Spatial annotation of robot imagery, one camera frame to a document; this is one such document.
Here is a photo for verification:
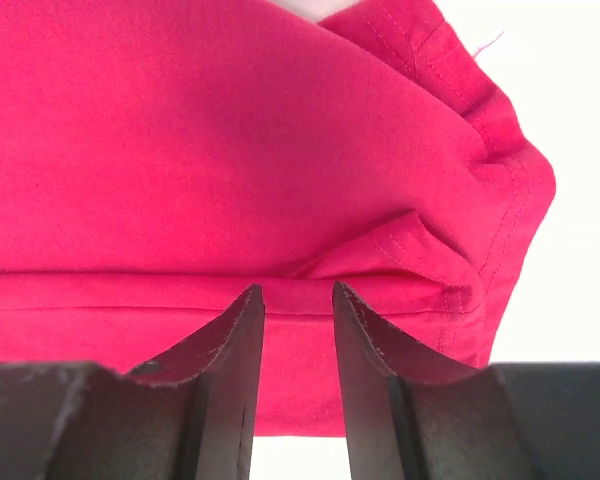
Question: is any pink t shirt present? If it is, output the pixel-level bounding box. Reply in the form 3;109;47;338
0;1;556;436

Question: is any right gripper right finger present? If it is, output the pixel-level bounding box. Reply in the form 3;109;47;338
332;282;600;479

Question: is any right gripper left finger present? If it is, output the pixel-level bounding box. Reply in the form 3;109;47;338
0;285;265;479

